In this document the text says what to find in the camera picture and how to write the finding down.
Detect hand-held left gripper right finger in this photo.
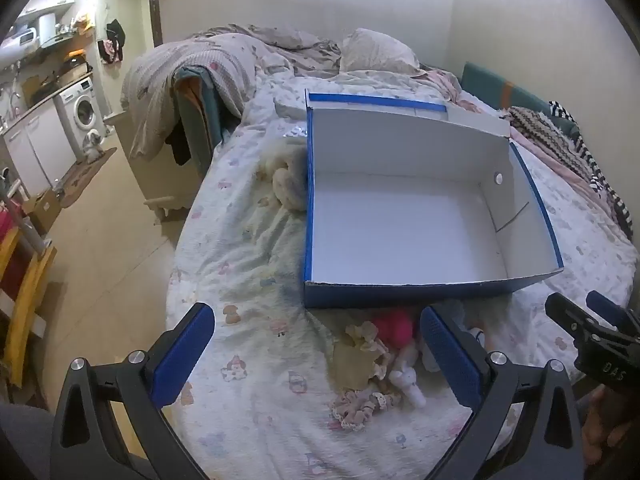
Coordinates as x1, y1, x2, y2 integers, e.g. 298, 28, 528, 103
419, 305, 586, 480

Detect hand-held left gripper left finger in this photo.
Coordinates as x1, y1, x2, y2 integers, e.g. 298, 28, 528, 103
50, 302, 216, 480

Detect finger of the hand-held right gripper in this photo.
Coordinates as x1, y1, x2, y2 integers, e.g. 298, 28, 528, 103
545, 291, 609, 344
586, 289, 640, 334

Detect cream lace scrunchie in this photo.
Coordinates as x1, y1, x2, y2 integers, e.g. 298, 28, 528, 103
345, 322, 396, 361

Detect blue and white cardboard box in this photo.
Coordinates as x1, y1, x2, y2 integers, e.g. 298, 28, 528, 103
302, 89, 565, 310

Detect cream fuzzy plush toy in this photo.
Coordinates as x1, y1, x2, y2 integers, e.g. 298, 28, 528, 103
255, 140, 308, 212

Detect person's right hand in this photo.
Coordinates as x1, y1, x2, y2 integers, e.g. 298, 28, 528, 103
581, 389, 627, 463

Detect white bunny plush toy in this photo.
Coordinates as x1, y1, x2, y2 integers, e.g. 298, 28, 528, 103
390, 347, 428, 408

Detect pink plush toy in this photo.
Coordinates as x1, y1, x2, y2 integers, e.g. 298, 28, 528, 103
370, 310, 417, 348

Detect beige fabric piece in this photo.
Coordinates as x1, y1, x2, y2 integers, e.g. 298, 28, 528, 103
332, 342, 381, 391

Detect black and white striped cloth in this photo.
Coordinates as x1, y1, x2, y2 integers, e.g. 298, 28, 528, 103
547, 100, 633, 238

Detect yellow wooden chair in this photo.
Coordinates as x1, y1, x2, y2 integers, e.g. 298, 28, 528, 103
0, 225, 58, 388

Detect white bed footboard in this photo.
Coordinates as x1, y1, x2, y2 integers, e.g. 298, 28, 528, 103
122, 110, 198, 223

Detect knitted zigzag blanket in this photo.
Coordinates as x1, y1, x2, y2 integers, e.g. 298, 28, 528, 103
505, 106, 596, 181

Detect small brown cardboard box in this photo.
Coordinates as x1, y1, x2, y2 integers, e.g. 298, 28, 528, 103
22, 187, 63, 233

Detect brown door mat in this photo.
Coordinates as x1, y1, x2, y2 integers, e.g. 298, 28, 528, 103
60, 146, 118, 208

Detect dark cloth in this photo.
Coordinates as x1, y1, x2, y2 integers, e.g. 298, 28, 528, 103
167, 120, 193, 166

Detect grey and white cat figure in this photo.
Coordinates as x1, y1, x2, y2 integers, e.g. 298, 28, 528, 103
82, 129, 104, 163

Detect teal cloth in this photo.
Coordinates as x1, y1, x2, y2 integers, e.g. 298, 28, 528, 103
172, 65, 226, 166

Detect white kitchen cabinet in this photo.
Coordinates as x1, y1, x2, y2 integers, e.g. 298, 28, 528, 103
2, 102, 76, 196

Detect white washing machine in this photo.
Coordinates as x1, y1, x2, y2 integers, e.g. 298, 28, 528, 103
54, 77, 107, 148

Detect grey checked duvet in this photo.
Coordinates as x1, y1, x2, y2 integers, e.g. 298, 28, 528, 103
121, 24, 346, 161

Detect cream patterned pillow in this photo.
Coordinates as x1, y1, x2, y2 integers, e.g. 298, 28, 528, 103
340, 28, 421, 75

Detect hanging dark clothes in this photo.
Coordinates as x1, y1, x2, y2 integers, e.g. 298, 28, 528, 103
97, 19, 126, 64

